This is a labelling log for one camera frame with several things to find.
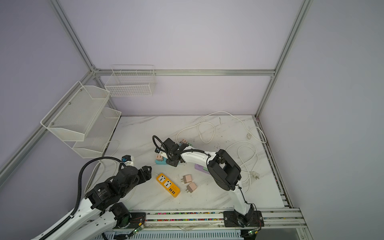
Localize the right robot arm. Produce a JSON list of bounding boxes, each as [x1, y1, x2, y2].
[[153, 136, 256, 227]]

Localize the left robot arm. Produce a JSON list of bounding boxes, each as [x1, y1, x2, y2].
[[36, 157, 152, 240]]

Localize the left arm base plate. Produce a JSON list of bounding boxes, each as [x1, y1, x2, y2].
[[114, 212, 147, 229]]

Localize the purple power strip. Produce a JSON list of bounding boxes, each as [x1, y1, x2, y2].
[[195, 164, 210, 174]]

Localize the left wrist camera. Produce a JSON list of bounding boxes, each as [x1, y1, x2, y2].
[[122, 155, 134, 167]]

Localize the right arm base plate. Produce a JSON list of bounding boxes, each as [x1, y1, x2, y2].
[[223, 209, 265, 228]]

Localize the upper white mesh shelf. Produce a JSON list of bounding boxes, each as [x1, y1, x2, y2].
[[41, 82, 111, 142]]

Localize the white wire basket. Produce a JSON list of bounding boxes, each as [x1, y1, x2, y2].
[[105, 65, 157, 97]]

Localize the white mesh shelf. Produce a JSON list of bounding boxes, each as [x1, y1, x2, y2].
[[41, 82, 111, 142], [72, 108, 121, 159]]

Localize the orange strip white cable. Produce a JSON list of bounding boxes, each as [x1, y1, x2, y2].
[[122, 170, 160, 205]]

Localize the teal mountain-shaped power strip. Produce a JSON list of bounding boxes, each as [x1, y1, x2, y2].
[[155, 157, 167, 165]]

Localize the teal strip white cable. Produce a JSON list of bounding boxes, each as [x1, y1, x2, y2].
[[175, 110, 268, 145]]

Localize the lower white mesh shelf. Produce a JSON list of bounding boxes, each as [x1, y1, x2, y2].
[[72, 108, 121, 159]]

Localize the teal long power strip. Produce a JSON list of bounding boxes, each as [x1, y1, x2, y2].
[[185, 145, 199, 152]]

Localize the aluminium frame rails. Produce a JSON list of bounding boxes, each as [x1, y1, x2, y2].
[[1, 1, 313, 240]]

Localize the orange power strip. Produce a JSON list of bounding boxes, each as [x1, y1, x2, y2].
[[156, 173, 181, 198]]

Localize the pink charger on mountain strip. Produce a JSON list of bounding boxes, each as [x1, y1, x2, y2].
[[156, 155, 164, 162]]

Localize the mountain strip white cable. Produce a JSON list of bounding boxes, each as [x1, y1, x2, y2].
[[83, 139, 121, 196]]

